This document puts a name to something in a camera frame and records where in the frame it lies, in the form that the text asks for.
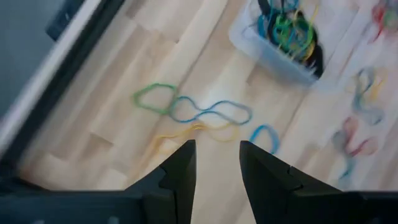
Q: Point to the black rubber band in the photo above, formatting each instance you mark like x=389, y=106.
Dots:
x=317, y=62

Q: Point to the red rubber band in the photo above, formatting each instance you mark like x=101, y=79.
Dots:
x=377, y=15
x=367, y=146

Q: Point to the blue rubber band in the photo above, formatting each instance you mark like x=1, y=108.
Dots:
x=264, y=126
x=357, y=102
x=348, y=171
x=186, y=97

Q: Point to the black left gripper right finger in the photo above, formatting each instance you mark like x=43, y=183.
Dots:
x=264, y=180

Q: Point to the green rubber band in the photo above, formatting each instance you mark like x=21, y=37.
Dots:
x=281, y=23
x=154, y=84
x=392, y=18

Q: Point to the clear plastic bin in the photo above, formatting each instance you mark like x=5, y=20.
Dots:
x=258, y=53

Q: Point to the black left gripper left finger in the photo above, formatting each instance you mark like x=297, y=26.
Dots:
x=180, y=174

